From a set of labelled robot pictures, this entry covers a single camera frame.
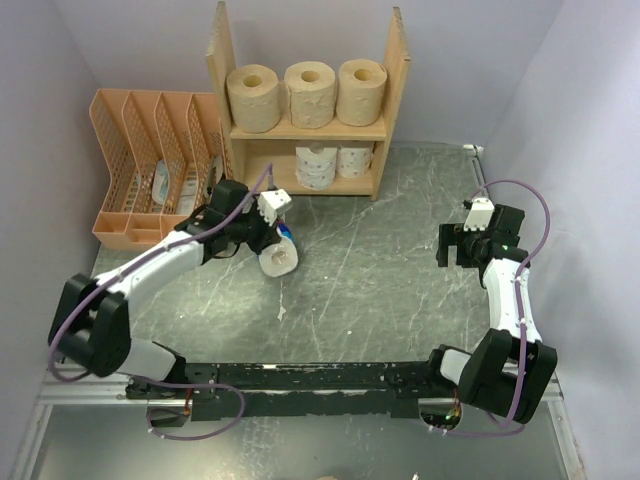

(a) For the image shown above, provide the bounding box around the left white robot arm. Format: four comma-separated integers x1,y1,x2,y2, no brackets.
48,180,292,399

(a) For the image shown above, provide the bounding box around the beige toilet roll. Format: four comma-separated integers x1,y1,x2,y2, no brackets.
336,59,387,127
284,61,337,129
226,64,281,133

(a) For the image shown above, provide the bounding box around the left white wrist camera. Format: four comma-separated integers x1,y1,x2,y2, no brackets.
257,189,292,225

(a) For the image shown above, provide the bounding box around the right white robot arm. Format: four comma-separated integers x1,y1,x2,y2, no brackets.
424,197,558,425

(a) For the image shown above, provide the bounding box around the ruler set package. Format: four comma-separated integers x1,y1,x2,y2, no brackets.
175,170,198,215

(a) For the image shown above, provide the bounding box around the white toilet roll blue wrapper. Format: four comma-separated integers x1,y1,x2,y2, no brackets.
258,223,299,278

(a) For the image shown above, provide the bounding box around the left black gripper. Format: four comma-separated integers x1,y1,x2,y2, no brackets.
227,200,282,255

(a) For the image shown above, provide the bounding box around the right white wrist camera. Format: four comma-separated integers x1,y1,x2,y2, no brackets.
463,197,495,232

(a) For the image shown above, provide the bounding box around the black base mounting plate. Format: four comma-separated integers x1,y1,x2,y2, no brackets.
125,354,458,421

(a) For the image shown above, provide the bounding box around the white dotted toilet roll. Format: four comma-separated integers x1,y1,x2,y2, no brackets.
295,142,338,191

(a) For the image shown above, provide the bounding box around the blue correction tape pack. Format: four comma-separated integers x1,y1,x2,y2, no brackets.
151,159,170,205

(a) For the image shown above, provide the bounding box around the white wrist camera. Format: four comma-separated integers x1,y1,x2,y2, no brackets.
257,189,292,225
463,197,495,232

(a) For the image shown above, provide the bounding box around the orange plastic desk organizer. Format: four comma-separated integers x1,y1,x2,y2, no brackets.
89,89,226,251

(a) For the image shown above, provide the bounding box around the wooden two-tier shelf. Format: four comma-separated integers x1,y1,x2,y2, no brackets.
206,2,411,199

